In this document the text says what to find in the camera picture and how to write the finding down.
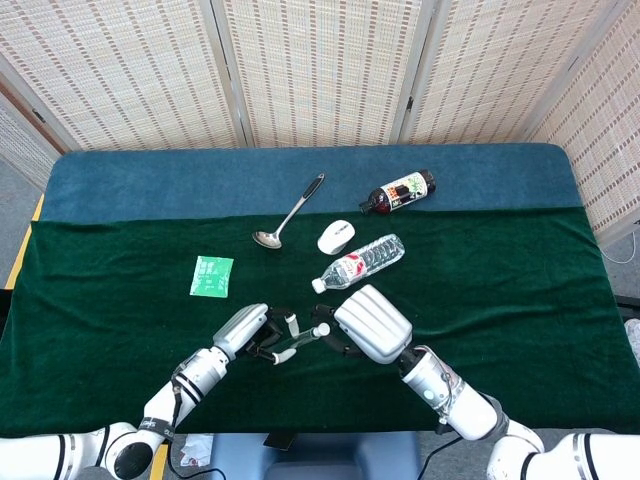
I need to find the white computer mouse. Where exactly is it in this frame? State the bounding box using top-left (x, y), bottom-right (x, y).
top-left (316, 219), bottom-right (356, 255)

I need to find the clear glass test tube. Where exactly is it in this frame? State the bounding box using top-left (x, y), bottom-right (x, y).
top-left (279, 324), bottom-right (321, 351)

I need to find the dark green velvet cloth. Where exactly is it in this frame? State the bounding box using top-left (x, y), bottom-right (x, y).
top-left (0, 205), bottom-right (640, 449)

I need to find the dark tea bottle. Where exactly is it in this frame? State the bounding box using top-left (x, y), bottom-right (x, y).
top-left (358, 168), bottom-right (437, 216)

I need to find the green sachet packet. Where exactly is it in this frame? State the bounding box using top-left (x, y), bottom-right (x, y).
top-left (189, 255), bottom-right (236, 298)

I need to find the yellow floor tape strip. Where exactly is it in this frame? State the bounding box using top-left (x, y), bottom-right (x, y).
top-left (149, 442), bottom-right (170, 480)
top-left (3, 193), bottom-right (46, 290)

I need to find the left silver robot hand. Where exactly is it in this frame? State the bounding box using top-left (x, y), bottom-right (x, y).
top-left (212, 302), bottom-right (301, 366)

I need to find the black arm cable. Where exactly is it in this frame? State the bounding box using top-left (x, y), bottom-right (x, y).
top-left (418, 432), bottom-right (464, 480)
top-left (166, 437), bottom-right (224, 479)

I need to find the white plastic object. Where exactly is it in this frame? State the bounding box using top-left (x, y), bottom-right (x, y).
top-left (623, 318), bottom-right (640, 361)

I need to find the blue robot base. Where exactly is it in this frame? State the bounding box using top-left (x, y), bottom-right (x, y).
top-left (208, 430), bottom-right (424, 480)

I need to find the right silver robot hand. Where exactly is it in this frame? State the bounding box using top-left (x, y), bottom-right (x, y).
top-left (310, 283), bottom-right (414, 365)

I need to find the woven bamboo screen panel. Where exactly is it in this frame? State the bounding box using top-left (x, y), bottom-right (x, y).
top-left (0, 74), bottom-right (66, 191)
top-left (399, 0), bottom-right (626, 146)
top-left (199, 0), bottom-right (436, 149)
top-left (0, 0), bottom-right (249, 152)
top-left (524, 0), bottom-right (640, 246)

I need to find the crumpled white plastic wrap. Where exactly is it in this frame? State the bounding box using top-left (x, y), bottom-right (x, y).
top-left (179, 433), bottom-right (215, 467)

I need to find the clear plastic water bottle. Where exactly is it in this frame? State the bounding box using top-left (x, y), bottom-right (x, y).
top-left (311, 233), bottom-right (406, 295)

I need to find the steel ladle black handle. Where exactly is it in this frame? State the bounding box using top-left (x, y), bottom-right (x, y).
top-left (251, 172), bottom-right (327, 250)

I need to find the thin white floor cable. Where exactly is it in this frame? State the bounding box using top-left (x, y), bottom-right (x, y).
top-left (599, 219), bottom-right (640, 265)

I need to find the blue table cover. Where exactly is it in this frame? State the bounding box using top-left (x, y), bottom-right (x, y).
top-left (38, 143), bottom-right (586, 224)

